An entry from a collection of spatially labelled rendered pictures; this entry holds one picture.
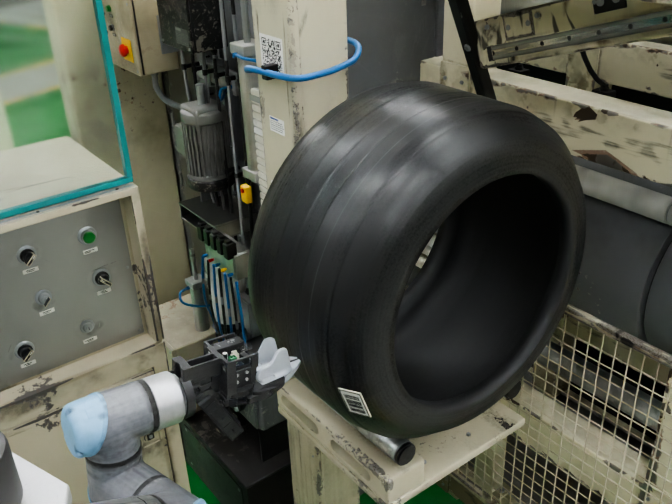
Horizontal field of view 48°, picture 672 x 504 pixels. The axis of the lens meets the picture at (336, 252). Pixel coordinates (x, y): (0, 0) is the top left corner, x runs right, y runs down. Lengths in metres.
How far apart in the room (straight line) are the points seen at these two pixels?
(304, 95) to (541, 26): 0.44
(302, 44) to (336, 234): 0.42
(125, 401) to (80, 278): 0.60
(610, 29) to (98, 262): 1.06
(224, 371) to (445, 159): 0.44
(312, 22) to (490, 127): 0.40
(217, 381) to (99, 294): 0.59
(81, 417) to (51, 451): 0.70
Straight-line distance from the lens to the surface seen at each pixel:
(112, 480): 1.09
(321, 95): 1.41
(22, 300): 1.59
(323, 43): 1.39
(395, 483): 1.39
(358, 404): 1.17
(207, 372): 1.09
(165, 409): 1.06
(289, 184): 1.17
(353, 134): 1.16
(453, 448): 1.53
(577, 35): 1.41
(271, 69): 1.39
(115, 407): 1.04
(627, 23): 1.35
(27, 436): 1.69
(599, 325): 1.57
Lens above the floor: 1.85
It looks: 29 degrees down
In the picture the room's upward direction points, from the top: 2 degrees counter-clockwise
